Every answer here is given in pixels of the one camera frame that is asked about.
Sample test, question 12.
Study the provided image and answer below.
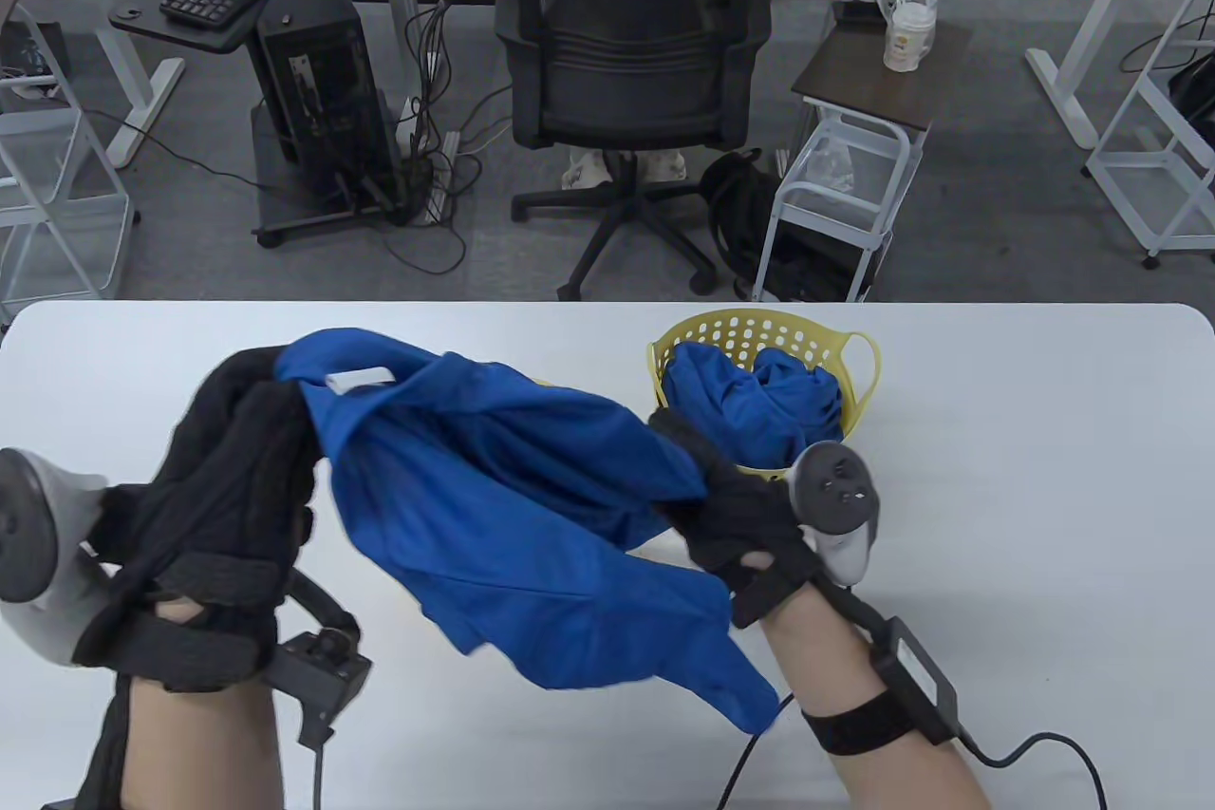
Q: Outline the person's right forearm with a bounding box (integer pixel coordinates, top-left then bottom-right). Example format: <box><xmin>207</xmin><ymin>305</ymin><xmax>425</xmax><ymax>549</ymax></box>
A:
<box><xmin>759</xmin><ymin>584</ymin><xmax>993</xmax><ymax>810</ymax></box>

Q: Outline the person's left forearm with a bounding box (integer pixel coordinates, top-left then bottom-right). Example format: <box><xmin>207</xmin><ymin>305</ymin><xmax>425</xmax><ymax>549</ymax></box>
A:
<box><xmin>121</xmin><ymin>672</ymin><xmax>288</xmax><ymax>810</ymax></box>

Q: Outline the crumpled blue garment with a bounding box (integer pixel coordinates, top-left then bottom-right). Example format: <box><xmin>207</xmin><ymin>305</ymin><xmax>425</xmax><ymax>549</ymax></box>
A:
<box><xmin>663</xmin><ymin>342</ymin><xmax>845</xmax><ymax>472</ymax></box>

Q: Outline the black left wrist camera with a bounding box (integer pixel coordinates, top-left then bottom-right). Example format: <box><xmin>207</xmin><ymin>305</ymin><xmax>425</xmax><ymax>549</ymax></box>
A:
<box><xmin>269</xmin><ymin>569</ymin><xmax>373</xmax><ymax>749</ymax></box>

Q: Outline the black cable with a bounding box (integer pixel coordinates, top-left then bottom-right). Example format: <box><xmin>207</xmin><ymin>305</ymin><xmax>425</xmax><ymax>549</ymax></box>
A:
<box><xmin>954</xmin><ymin>723</ymin><xmax>1110</xmax><ymax>810</ymax></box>

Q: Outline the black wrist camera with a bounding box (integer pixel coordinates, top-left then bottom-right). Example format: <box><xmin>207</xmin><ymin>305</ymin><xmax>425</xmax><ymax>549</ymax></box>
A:
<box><xmin>869</xmin><ymin>617</ymin><xmax>962</xmax><ymax>744</ymax></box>
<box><xmin>269</xmin><ymin>569</ymin><xmax>373</xmax><ymax>749</ymax></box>

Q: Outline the blue shirt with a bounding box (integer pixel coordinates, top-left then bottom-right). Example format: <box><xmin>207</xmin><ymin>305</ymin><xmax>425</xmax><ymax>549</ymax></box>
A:
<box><xmin>274</xmin><ymin>328</ymin><xmax>783</xmax><ymax>736</ymax></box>

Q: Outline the black computer tower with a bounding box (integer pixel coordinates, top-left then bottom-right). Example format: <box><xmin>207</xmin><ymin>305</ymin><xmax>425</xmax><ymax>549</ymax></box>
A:
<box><xmin>256</xmin><ymin>0</ymin><xmax>404</xmax><ymax>213</ymax></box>

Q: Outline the person's left hand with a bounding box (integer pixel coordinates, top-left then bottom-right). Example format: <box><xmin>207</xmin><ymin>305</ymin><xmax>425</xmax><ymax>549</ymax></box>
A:
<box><xmin>74</xmin><ymin>348</ymin><xmax>336</xmax><ymax>694</ymax></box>

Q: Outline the grey controller on left glove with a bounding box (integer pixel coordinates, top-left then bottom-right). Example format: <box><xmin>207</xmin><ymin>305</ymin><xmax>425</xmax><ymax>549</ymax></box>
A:
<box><xmin>0</xmin><ymin>447</ymin><xmax>120</xmax><ymax>667</ymax></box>

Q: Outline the yellow perforated plastic basket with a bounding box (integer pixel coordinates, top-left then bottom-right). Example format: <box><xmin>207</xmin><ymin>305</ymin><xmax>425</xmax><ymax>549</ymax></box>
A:
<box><xmin>647</xmin><ymin>309</ymin><xmax>882</xmax><ymax>482</ymax></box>

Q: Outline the brown top side table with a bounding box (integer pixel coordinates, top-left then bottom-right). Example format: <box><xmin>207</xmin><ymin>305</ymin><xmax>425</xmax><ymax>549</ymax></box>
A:
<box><xmin>750</xmin><ymin>20</ymin><xmax>974</xmax><ymax>305</ymax></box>

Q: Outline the black mesh office chair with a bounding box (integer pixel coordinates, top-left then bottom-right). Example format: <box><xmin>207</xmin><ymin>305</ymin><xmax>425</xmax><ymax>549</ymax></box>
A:
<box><xmin>494</xmin><ymin>0</ymin><xmax>773</xmax><ymax>301</ymax></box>

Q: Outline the black wrist strap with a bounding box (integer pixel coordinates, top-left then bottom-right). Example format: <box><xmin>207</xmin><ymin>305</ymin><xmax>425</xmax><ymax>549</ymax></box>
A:
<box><xmin>800</xmin><ymin>687</ymin><xmax>926</xmax><ymax>758</ymax></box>

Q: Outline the grey controller on right glove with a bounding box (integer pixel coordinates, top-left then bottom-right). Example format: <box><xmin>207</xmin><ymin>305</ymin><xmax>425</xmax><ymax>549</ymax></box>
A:
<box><xmin>784</xmin><ymin>442</ymin><xmax>881</xmax><ymax>586</ymax></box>

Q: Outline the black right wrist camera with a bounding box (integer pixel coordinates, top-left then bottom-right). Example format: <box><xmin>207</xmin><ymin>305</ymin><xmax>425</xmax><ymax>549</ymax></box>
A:
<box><xmin>869</xmin><ymin>617</ymin><xmax>962</xmax><ymax>744</ymax></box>

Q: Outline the bundle of black cables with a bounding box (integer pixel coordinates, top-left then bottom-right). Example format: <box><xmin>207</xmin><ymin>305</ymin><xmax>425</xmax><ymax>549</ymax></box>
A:
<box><xmin>380</xmin><ymin>0</ymin><xmax>518</xmax><ymax>274</ymax></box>

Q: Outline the black computer cart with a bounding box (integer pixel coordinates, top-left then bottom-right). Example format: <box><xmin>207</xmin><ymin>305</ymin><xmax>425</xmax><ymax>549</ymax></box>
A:
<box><xmin>108</xmin><ymin>0</ymin><xmax>419</xmax><ymax>249</ymax></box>

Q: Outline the grey controller on glove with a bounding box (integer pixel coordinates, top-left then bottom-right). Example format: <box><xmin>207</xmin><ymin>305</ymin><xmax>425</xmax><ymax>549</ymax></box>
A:
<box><xmin>784</xmin><ymin>442</ymin><xmax>881</xmax><ymax>586</ymax></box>
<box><xmin>0</xmin><ymin>447</ymin><xmax>120</xmax><ymax>667</ymax></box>

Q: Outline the white cup in plastic bag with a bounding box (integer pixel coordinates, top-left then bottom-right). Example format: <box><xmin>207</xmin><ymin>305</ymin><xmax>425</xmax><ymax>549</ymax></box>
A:
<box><xmin>873</xmin><ymin>0</ymin><xmax>939</xmax><ymax>74</ymax></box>

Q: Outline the person's right hand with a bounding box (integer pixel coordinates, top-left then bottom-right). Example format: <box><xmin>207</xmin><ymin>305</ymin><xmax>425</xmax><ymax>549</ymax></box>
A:
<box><xmin>647</xmin><ymin>408</ymin><xmax>823</xmax><ymax>630</ymax></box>

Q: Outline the white desk frame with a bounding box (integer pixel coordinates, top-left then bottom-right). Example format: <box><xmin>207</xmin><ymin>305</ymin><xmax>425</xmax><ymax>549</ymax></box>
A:
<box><xmin>1025</xmin><ymin>0</ymin><xmax>1215</xmax><ymax>151</ymax></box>

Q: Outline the black backpack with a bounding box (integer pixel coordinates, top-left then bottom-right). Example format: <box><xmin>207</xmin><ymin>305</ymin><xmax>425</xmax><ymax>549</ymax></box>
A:
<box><xmin>700</xmin><ymin>148</ymin><xmax>888</xmax><ymax>303</ymax></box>

